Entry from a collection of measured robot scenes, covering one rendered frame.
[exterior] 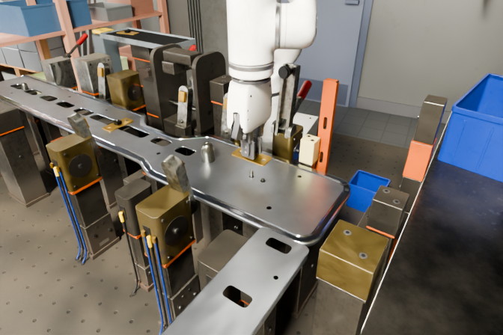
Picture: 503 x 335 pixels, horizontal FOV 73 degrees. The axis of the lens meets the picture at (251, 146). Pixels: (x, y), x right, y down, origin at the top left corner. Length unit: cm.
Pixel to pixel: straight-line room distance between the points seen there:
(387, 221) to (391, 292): 13
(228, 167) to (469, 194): 50
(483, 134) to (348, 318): 46
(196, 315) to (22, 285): 65
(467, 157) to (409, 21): 276
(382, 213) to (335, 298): 16
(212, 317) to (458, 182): 55
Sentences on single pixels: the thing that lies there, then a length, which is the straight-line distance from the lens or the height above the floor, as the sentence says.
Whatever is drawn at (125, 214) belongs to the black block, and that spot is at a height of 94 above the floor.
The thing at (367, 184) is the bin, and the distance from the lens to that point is 124.
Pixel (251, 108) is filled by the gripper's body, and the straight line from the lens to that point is 64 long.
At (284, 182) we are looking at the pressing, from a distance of 75.
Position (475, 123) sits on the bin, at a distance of 83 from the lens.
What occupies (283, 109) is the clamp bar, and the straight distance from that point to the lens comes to 83.
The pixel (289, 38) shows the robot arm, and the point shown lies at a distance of 61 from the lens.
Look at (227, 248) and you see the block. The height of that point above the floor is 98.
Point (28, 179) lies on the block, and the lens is 134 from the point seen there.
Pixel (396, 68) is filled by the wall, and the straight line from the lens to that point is 363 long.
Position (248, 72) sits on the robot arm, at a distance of 62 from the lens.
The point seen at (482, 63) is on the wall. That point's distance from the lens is 362.
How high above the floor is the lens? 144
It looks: 30 degrees down
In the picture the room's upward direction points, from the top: straight up
